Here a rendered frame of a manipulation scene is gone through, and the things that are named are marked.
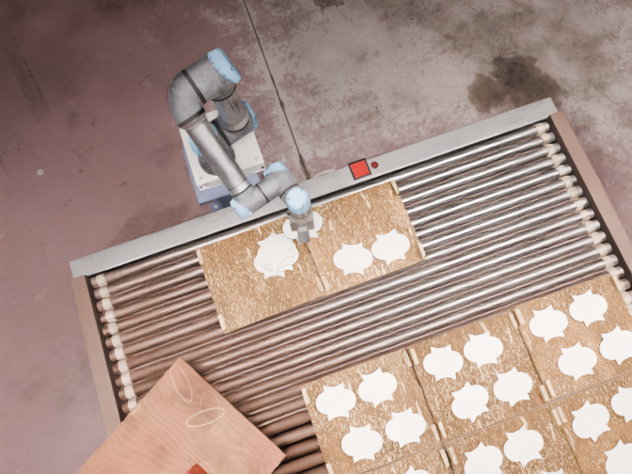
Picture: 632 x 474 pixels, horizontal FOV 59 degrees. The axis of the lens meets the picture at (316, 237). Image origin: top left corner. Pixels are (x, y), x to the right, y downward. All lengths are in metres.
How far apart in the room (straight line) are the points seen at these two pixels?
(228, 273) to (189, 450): 0.65
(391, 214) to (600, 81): 2.01
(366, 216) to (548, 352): 0.84
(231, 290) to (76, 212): 1.56
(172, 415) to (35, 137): 2.23
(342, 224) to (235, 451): 0.92
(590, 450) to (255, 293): 1.32
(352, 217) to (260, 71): 1.63
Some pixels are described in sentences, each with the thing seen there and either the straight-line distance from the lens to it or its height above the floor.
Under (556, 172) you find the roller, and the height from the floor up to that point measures 0.92.
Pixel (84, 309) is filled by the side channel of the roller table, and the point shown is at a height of 0.95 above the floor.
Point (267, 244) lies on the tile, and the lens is 2.15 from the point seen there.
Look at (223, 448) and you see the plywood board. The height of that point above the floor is 1.04.
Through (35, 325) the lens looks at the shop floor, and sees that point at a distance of 3.46.
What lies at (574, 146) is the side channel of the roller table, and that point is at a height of 0.95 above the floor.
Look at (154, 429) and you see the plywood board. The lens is 2.10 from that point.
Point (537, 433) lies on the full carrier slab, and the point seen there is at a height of 0.95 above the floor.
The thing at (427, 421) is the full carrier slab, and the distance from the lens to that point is 2.13.
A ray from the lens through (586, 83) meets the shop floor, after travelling 3.83.
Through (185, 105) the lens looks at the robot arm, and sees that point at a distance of 1.74.
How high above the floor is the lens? 3.04
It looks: 75 degrees down
